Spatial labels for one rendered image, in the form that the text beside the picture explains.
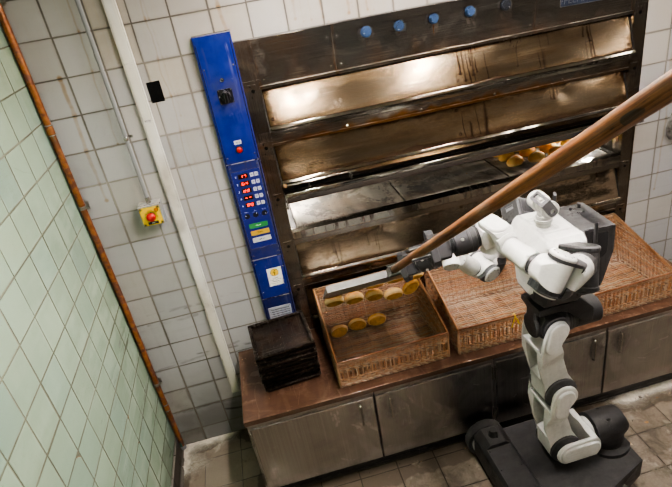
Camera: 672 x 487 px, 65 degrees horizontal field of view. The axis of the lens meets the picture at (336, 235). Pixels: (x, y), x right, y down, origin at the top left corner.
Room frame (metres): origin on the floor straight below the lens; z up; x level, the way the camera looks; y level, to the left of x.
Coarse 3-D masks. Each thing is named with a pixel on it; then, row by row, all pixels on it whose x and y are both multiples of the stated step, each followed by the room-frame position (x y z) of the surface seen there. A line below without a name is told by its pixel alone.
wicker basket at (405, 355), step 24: (336, 312) 2.30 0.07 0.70; (360, 312) 2.31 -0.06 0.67; (384, 312) 2.32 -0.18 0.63; (408, 312) 2.33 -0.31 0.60; (432, 312) 2.13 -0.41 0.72; (360, 336) 2.21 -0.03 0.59; (384, 336) 2.18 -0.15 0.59; (408, 336) 2.14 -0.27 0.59; (432, 336) 1.94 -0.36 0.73; (336, 360) 1.89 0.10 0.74; (360, 360) 1.89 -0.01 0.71; (384, 360) 1.90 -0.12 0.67; (408, 360) 1.93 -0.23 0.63; (432, 360) 1.94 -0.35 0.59
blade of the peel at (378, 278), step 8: (384, 272) 1.86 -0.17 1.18; (352, 280) 1.84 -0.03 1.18; (360, 280) 1.84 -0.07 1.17; (368, 280) 1.84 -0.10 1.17; (376, 280) 1.85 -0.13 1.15; (384, 280) 1.98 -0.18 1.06; (392, 280) 2.13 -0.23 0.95; (328, 288) 1.82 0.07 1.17; (336, 288) 1.82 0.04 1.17; (344, 288) 1.82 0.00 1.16; (352, 288) 1.92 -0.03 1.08; (360, 288) 2.06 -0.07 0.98; (328, 296) 2.00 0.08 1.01
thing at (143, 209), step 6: (138, 204) 2.26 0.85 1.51; (144, 204) 2.24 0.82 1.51; (150, 204) 2.23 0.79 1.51; (156, 204) 2.22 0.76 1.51; (162, 204) 2.28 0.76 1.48; (138, 210) 2.21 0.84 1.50; (144, 210) 2.21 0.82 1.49; (150, 210) 2.21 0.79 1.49; (162, 210) 2.24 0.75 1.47; (144, 216) 2.21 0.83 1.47; (156, 216) 2.22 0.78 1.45; (162, 216) 2.22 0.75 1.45; (144, 222) 2.21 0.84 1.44; (150, 222) 2.21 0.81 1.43; (156, 222) 2.22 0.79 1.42; (162, 222) 2.22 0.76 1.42
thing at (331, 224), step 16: (592, 160) 2.58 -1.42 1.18; (608, 160) 2.58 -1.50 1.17; (512, 176) 2.56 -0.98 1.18; (448, 192) 2.51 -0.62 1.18; (464, 192) 2.48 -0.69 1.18; (480, 192) 2.49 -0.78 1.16; (384, 208) 2.45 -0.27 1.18; (400, 208) 2.43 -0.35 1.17; (416, 208) 2.44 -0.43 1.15; (320, 224) 2.40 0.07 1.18; (336, 224) 2.39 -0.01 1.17; (352, 224) 2.40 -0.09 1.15
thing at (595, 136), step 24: (648, 96) 0.56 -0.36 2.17; (600, 120) 0.64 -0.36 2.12; (624, 120) 0.59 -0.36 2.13; (576, 144) 0.68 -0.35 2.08; (600, 144) 0.64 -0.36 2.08; (552, 168) 0.73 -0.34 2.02; (504, 192) 0.87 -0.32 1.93; (480, 216) 0.99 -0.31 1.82; (432, 240) 1.28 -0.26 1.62; (408, 264) 1.58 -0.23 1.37
